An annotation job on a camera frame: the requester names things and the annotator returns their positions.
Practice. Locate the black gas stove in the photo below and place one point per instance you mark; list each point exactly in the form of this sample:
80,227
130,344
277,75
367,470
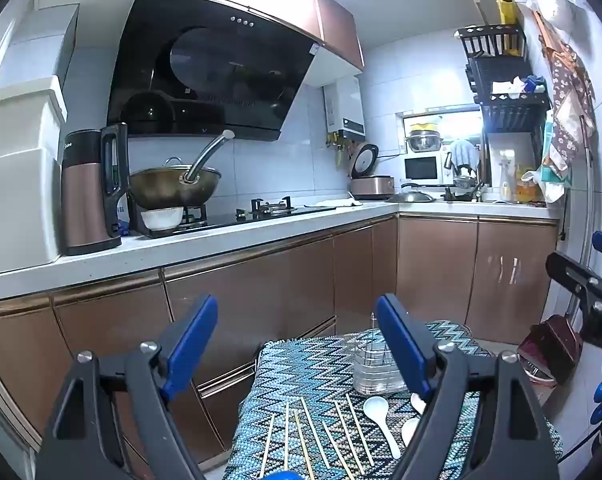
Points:
221,221

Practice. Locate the copper rice cooker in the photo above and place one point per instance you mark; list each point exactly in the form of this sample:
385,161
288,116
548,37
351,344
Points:
371,185

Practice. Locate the blue rag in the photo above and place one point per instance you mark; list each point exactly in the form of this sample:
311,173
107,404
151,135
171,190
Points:
536,82

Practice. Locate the black range hood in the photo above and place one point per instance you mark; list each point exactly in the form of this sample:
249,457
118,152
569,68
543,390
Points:
221,60

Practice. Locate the steel pot lid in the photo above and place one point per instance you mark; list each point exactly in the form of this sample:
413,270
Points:
411,196

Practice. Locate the yellow roll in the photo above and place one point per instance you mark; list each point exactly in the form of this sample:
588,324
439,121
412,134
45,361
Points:
508,10

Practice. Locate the brown patterned apron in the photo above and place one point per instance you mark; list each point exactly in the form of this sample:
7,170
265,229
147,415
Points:
566,80

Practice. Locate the striped hanging cloth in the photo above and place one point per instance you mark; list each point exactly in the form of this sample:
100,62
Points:
463,152

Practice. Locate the white countertop appliance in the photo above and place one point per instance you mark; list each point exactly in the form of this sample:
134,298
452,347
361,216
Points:
16,185

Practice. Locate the steel pot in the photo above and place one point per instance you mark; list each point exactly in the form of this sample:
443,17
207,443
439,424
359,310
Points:
423,141

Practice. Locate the steel wok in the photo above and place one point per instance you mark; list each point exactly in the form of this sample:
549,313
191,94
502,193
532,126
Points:
171,187

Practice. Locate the yellow bottle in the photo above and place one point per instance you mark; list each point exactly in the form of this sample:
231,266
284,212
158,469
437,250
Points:
526,185

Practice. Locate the zigzag woven cloth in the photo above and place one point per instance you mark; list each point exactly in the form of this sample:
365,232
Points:
301,370

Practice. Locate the yellow gas pipe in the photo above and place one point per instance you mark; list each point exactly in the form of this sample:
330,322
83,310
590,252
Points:
337,147

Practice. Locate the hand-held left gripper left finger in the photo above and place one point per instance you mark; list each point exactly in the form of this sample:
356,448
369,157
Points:
191,345

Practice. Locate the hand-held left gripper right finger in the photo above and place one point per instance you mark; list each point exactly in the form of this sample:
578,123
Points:
401,345

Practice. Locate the copper electric kettle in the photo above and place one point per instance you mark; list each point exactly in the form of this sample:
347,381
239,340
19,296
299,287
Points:
83,195

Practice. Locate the white rag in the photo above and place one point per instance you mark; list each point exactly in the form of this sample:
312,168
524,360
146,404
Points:
508,87

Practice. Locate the white microwave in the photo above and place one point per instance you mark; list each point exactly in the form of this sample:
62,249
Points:
421,167

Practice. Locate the row of bamboo chopsticks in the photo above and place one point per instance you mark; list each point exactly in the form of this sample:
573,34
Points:
286,420

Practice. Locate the white ceramic spoon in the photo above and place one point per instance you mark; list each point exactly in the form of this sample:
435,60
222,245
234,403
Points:
410,430
381,420
417,402

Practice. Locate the white bowl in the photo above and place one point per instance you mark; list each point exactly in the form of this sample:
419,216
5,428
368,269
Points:
161,219

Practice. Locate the white water heater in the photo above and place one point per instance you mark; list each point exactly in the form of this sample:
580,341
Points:
348,105

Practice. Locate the white spray bottle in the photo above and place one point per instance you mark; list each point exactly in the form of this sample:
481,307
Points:
506,180

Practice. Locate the white box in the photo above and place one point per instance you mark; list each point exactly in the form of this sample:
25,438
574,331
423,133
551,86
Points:
36,45

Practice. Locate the teal white hanging towel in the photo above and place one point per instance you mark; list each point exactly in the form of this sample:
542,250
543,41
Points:
551,160

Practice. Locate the black dish rack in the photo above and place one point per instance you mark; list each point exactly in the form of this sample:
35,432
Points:
501,60

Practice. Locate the clear plastic utensil holder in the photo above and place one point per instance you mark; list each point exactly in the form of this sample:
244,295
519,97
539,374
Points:
376,375

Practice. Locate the metal pole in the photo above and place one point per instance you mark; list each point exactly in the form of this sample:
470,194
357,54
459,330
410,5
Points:
588,195

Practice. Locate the red dustpan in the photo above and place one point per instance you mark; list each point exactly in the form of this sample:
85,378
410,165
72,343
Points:
551,345

